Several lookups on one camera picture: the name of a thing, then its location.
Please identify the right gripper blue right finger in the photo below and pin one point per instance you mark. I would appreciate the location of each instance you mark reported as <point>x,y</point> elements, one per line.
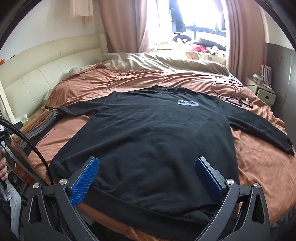
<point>211,179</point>

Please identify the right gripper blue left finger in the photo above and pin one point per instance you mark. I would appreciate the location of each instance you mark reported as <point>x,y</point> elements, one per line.
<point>81,180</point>

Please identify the black long-sleeve sweatshirt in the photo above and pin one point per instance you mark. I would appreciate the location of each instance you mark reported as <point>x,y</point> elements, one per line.
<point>146,142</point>

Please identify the stack of folded clothes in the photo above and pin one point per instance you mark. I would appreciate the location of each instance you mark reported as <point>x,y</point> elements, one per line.
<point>37,129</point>

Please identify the person's left hand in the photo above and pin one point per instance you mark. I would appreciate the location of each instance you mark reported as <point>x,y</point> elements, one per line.
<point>3,166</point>

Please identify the orange-brown bed blanket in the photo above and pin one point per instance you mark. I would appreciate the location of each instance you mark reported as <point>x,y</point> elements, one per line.
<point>257,160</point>

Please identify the white bedside table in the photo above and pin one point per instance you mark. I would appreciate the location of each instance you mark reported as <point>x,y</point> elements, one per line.
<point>263,93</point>

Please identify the cream leather headboard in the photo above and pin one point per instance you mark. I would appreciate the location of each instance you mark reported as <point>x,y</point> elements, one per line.
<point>27,77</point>

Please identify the pile of plush toys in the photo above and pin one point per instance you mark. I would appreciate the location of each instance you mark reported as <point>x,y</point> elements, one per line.
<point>194,49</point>

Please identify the beige duvet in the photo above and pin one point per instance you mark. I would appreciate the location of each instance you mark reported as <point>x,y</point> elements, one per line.
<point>169,64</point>

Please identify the grey wardrobe panels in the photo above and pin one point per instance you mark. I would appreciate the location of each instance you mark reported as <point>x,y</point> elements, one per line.
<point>282,62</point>

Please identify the dark hanging garment left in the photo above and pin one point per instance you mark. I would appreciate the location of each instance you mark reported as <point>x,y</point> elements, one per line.
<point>177,22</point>

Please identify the right pink curtain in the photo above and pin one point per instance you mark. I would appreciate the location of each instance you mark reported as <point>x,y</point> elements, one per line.
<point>246,38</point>

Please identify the pink curtain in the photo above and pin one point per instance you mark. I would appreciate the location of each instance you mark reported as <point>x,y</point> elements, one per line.
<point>125,25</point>
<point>246,38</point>

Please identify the left pink curtain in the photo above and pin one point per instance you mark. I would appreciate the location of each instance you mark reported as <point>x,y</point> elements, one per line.
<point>125,25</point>

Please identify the beige hanging cloth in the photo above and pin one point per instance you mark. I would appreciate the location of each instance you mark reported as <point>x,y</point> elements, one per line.
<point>83,8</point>

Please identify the white wire rack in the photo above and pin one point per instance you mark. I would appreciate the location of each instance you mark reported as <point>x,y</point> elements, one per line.
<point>266,74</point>

